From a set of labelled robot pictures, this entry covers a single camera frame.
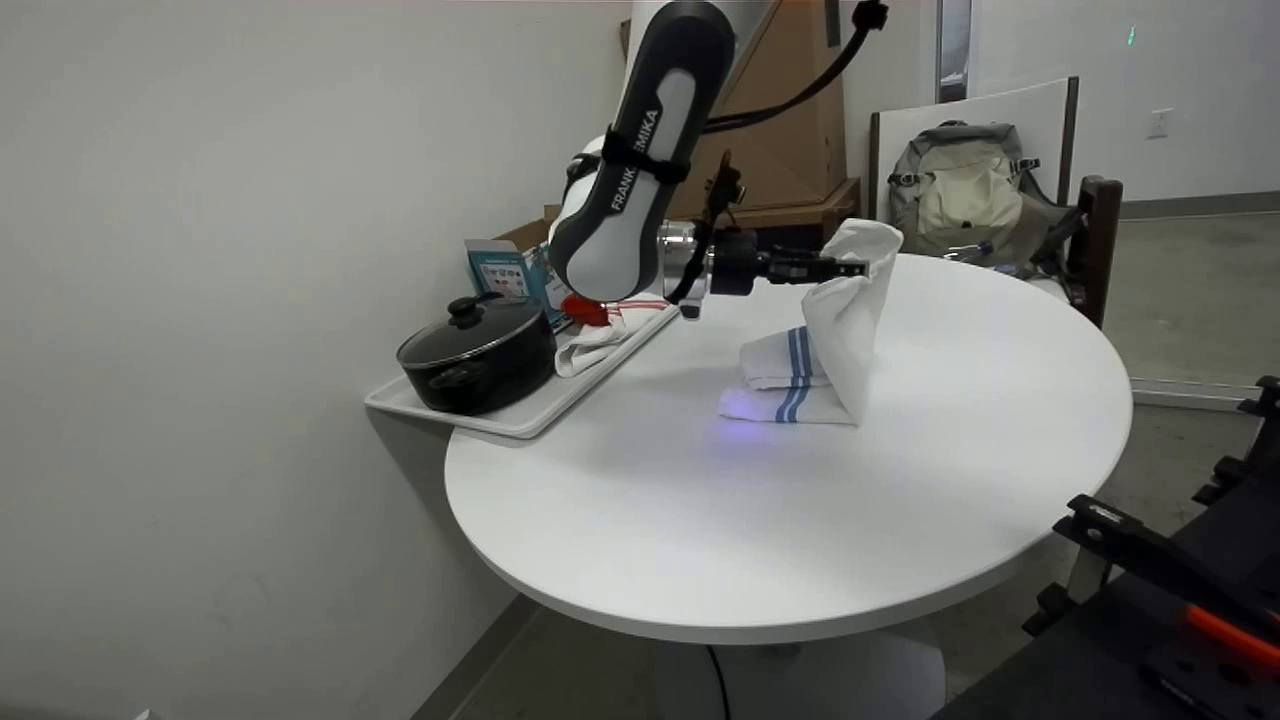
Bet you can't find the white cloth with blue stripes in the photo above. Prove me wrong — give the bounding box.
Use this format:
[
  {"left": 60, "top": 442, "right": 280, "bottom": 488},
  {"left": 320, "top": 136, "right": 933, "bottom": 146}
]
[{"left": 716, "top": 214, "right": 909, "bottom": 431}]

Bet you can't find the black clamp with orange handle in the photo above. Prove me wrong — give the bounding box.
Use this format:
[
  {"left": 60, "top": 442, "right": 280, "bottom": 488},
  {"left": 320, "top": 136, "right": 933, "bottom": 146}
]
[{"left": 1049, "top": 488, "right": 1280, "bottom": 674}]

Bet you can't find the dark wooden stand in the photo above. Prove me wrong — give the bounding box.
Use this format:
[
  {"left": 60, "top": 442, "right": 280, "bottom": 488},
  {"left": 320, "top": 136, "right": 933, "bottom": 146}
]
[{"left": 650, "top": 182, "right": 864, "bottom": 272}]

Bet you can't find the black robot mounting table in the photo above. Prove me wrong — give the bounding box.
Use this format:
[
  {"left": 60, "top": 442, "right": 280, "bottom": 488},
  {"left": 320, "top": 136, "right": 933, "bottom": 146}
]
[{"left": 933, "top": 377, "right": 1280, "bottom": 720}]

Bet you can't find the large brown cardboard box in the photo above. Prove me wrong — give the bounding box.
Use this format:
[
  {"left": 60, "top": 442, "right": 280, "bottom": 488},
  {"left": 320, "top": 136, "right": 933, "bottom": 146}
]
[{"left": 614, "top": 0, "right": 854, "bottom": 241}]

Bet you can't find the small blue printed cardboard box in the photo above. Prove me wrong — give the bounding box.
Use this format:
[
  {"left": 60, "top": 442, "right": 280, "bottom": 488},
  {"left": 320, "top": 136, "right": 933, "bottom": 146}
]
[{"left": 459, "top": 199, "right": 601, "bottom": 325}]

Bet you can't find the beige backpack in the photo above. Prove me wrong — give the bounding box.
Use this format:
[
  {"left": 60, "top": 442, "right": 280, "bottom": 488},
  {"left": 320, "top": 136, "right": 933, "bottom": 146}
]
[{"left": 885, "top": 117, "right": 1071, "bottom": 266}]

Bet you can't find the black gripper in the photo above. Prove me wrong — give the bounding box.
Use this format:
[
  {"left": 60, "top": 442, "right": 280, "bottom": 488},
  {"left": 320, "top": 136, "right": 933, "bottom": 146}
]
[{"left": 697, "top": 225, "right": 870, "bottom": 299}]

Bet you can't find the white rectangular tray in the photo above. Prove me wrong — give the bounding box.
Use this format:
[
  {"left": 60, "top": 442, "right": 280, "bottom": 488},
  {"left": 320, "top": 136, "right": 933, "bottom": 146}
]
[{"left": 358, "top": 272, "right": 697, "bottom": 447}]

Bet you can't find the dark wooden chair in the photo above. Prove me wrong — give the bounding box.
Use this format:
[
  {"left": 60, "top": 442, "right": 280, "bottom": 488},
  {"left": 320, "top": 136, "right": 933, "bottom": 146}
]
[{"left": 982, "top": 171, "right": 1129, "bottom": 333}]

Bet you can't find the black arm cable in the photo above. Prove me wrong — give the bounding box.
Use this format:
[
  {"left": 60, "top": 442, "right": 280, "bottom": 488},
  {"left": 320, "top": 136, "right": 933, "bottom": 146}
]
[{"left": 692, "top": 0, "right": 891, "bottom": 141}]

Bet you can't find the black pot with lid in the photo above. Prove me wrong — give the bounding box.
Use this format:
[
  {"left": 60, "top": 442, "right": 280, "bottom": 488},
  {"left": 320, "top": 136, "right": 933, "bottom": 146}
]
[{"left": 392, "top": 292, "right": 560, "bottom": 418}]

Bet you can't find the white framed panel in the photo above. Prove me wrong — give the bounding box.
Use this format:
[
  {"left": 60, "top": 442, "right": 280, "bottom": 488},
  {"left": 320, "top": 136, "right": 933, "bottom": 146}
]
[{"left": 867, "top": 72, "right": 1085, "bottom": 250}]

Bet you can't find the grey vertical wall strip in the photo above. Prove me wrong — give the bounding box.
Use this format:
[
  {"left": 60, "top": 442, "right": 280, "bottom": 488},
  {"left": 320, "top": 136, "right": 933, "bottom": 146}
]
[{"left": 933, "top": 0, "right": 978, "bottom": 105}]

